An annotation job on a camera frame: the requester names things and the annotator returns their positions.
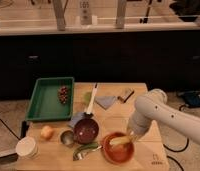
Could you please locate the small brown box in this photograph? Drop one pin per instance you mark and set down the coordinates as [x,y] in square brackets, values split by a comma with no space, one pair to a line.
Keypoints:
[125,95]

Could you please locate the green plastic tray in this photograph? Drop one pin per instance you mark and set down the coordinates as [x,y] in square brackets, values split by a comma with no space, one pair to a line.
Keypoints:
[45,105]

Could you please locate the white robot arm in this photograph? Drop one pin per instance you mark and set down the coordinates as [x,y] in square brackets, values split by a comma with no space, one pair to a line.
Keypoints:
[153,106]

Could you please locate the green pepper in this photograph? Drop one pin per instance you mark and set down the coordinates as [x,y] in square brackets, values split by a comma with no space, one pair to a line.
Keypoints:
[81,151]

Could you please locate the small metal cup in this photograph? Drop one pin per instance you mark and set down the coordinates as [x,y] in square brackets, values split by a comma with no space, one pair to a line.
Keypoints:
[67,138]

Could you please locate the dark blue bag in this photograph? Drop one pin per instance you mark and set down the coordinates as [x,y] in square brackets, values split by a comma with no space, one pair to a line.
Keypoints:
[191,98]

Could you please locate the white paper cup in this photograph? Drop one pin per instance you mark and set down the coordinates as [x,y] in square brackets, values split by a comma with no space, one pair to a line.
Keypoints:
[27,147]

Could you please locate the dark red grape bunch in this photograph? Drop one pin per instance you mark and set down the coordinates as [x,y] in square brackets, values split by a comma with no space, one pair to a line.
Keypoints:
[63,94]

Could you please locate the blue grey cloth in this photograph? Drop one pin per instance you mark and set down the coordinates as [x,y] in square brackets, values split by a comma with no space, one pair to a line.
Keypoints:
[105,101]

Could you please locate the yellow banana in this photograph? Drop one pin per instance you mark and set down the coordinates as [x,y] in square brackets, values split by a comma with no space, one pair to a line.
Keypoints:
[120,140]

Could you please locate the yellow orange fruit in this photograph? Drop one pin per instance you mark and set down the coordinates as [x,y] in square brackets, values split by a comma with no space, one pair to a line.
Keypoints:
[47,132]

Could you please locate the blue cloth under pan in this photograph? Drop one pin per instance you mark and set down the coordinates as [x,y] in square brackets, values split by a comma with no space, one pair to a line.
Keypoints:
[75,119]

